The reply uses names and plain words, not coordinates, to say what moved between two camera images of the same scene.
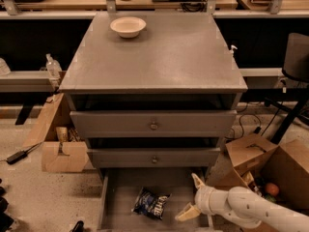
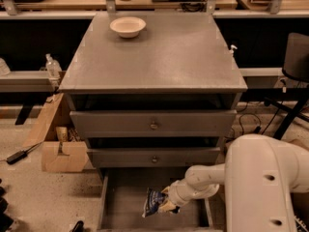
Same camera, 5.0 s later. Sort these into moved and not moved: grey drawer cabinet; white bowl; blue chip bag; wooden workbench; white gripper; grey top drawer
Moved: white gripper; blue chip bag
Not moved: white bowl; wooden workbench; grey top drawer; grey drawer cabinet
